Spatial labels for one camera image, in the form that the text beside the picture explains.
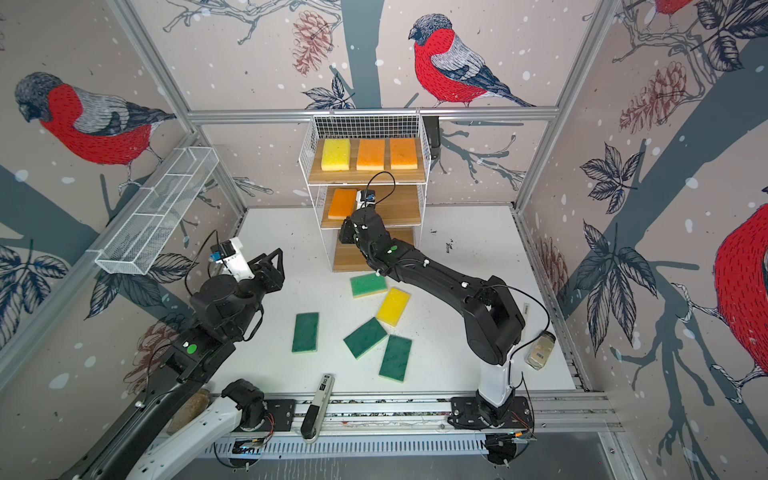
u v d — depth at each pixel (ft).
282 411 2.40
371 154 2.44
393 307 3.09
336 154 2.44
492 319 1.54
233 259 1.85
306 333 2.82
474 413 2.39
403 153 2.43
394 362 2.67
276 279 2.03
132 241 2.34
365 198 2.35
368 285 3.17
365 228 2.00
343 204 2.86
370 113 2.89
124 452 1.35
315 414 2.29
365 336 2.80
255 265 1.94
